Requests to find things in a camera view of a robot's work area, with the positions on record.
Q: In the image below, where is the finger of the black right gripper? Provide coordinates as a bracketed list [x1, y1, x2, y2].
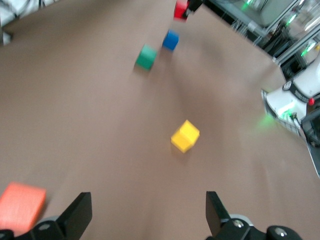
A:
[186, 0, 204, 13]

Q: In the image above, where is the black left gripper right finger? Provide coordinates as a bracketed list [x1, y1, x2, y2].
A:
[205, 190, 231, 239]

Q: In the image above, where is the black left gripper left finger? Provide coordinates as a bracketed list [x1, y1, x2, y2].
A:
[53, 191, 93, 240]

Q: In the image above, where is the red block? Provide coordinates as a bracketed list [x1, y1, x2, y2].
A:
[173, 0, 190, 23]

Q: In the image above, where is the blue block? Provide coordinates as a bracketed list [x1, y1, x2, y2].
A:
[161, 29, 180, 52]

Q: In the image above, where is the orange block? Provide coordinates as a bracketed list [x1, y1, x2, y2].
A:
[0, 182, 47, 232]

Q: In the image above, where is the green block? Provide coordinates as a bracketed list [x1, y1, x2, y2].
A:
[134, 44, 159, 72]

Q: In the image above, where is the yellow block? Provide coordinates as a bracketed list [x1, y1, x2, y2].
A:
[170, 119, 201, 154]

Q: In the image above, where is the aluminium frame structure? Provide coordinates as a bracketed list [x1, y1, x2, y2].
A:
[232, 13, 320, 66]

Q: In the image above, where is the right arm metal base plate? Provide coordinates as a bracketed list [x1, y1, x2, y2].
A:
[260, 89, 304, 137]

